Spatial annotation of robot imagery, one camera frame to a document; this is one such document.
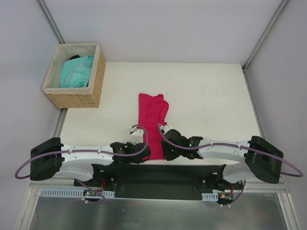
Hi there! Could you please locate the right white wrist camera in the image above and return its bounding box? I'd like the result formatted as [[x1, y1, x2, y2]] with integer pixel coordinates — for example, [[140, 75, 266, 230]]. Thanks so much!
[[158, 124, 173, 135]]

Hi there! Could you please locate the front aluminium rail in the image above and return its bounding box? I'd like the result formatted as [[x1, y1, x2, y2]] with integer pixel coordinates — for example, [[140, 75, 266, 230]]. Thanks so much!
[[30, 178, 288, 193]]

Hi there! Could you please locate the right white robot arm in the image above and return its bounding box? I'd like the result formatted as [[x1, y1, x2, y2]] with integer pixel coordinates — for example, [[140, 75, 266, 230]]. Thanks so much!
[[160, 127, 283, 189]]

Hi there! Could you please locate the left white cable duct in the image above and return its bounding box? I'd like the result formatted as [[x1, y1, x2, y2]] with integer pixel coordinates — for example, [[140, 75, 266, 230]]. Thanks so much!
[[40, 188, 102, 198]]

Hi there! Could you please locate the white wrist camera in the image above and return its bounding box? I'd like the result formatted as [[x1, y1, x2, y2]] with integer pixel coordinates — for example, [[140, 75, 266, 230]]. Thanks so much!
[[158, 124, 173, 135], [130, 126, 144, 137]]

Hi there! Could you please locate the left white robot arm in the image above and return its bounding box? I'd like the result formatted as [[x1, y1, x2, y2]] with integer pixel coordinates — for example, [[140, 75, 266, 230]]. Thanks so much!
[[30, 138, 151, 186]]

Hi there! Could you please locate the right aluminium frame post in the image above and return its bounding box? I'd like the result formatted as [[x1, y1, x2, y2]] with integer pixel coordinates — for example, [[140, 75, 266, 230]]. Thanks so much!
[[242, 0, 291, 73]]

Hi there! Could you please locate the left aluminium frame post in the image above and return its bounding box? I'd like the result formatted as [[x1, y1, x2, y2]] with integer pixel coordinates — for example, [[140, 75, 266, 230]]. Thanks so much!
[[36, 0, 65, 44]]

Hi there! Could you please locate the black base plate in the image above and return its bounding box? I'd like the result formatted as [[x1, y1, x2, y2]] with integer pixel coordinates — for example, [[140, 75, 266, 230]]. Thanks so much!
[[84, 164, 243, 200]]

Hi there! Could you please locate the black garment in basket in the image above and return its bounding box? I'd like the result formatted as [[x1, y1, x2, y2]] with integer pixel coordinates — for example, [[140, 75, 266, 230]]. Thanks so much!
[[69, 55, 80, 60]]

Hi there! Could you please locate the pink t shirt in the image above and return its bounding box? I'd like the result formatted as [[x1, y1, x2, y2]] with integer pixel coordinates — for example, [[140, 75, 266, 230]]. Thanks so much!
[[138, 93, 169, 160]]

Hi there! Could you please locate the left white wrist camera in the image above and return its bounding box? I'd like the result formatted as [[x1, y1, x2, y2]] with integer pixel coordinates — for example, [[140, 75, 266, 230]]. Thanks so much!
[[130, 126, 144, 137]]

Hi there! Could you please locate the right white cable duct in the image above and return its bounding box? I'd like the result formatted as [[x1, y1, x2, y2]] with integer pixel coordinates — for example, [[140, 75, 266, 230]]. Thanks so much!
[[201, 192, 219, 202]]

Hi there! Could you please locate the aluminium frame post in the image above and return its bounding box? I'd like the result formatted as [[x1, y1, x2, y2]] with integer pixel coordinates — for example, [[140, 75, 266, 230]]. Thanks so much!
[[36, 0, 65, 44], [242, 0, 291, 73]]

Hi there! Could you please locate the wicker basket with liner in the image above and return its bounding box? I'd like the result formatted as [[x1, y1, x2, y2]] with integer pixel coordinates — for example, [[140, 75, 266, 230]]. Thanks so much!
[[42, 43, 106, 108]]

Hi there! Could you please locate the teal t shirt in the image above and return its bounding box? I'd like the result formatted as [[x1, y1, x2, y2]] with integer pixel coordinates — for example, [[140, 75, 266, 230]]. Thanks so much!
[[60, 56, 94, 88]]

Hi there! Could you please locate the white cable duct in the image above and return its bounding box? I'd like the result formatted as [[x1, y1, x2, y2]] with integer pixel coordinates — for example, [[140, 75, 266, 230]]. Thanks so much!
[[40, 188, 102, 198], [201, 192, 219, 202]]

